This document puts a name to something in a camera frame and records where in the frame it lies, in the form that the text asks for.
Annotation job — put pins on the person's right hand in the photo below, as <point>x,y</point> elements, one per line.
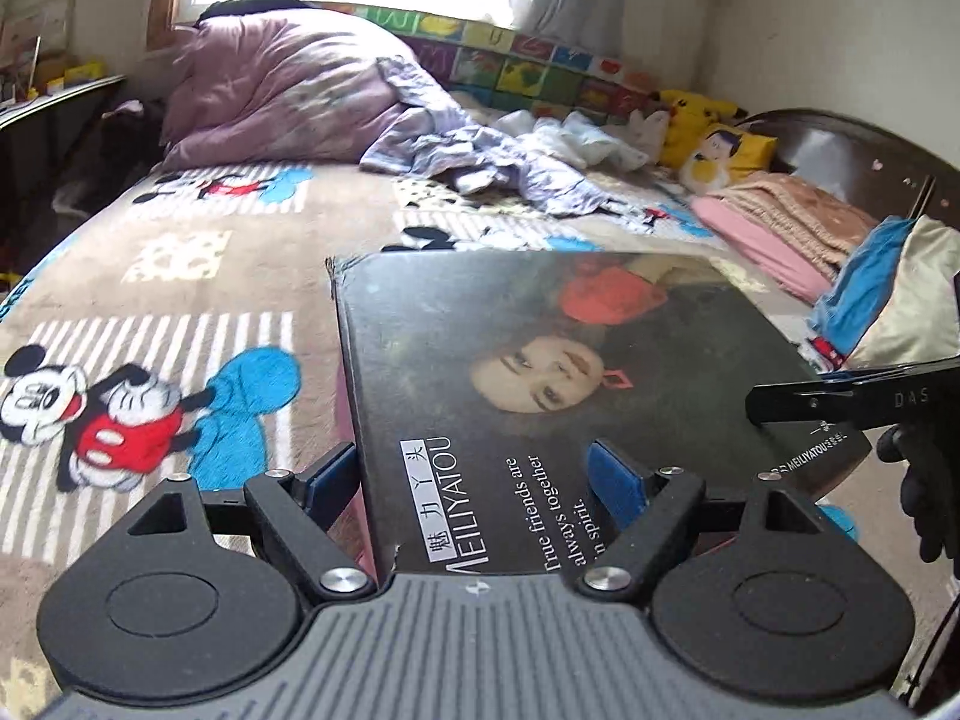
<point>919,491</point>

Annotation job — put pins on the yellow box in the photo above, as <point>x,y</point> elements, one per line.
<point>71,73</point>

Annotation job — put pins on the pink folded sheet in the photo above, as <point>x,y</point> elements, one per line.
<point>750,240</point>

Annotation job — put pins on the colourful alphabet foam mat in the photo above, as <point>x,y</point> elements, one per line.
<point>510,67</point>

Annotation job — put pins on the dark desk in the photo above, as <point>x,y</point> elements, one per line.
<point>45,120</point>

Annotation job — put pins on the lavender crumpled sheet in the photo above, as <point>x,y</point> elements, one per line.
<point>487,150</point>

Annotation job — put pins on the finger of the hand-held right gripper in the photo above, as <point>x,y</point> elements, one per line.
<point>810,401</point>

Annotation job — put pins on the dark clothing pile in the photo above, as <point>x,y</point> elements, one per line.
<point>105,157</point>

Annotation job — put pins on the yellow printed cushion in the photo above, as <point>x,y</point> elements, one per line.
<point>727,154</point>

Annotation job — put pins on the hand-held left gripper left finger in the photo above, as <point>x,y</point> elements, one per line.
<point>334,476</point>

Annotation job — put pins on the peach fuzzy blanket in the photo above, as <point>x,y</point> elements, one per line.
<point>795,217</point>

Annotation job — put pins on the black pillow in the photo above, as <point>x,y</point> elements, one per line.
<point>247,7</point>

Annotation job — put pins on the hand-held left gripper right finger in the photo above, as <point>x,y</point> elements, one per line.
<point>615,487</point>

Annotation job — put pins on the white crumpled clothes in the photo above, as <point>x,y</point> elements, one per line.
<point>585,135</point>

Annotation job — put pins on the cartoon mouse printed blanket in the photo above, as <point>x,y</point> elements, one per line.
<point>225,277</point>

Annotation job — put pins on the dark wooden headboard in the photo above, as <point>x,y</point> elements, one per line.
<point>847,157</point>

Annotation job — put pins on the blue pillow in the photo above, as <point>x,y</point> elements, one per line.
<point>862,285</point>

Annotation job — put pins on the yellow plush toy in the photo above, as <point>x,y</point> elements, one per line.
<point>694,112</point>

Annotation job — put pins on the pink quilt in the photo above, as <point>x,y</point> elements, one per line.
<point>300,90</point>

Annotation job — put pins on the framed picture board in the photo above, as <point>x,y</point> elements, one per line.
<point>37,22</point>

